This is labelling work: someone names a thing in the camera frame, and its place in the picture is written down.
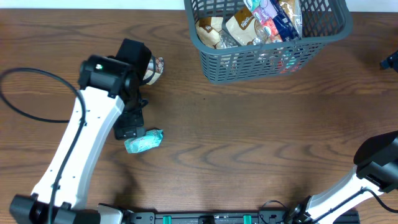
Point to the beige snack bag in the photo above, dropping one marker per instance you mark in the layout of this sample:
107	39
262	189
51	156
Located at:
246	29
154	70
212	34

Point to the teal wet wipes pack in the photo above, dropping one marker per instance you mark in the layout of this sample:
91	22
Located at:
150	140

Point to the multicolour tissue pack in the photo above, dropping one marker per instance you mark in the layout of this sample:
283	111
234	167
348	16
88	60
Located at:
274	20

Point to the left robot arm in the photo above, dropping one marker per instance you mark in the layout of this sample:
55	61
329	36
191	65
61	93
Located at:
107	100

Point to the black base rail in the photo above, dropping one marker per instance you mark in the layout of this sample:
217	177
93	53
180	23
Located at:
202	218

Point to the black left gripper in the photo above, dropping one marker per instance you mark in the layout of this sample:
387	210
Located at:
134	126

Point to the orange biscuit roll pack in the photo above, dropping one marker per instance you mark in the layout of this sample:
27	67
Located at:
293	10

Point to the dark grey plastic basket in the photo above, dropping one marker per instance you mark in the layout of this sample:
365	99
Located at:
323	22

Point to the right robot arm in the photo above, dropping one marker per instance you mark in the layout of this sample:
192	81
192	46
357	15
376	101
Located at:
374	173

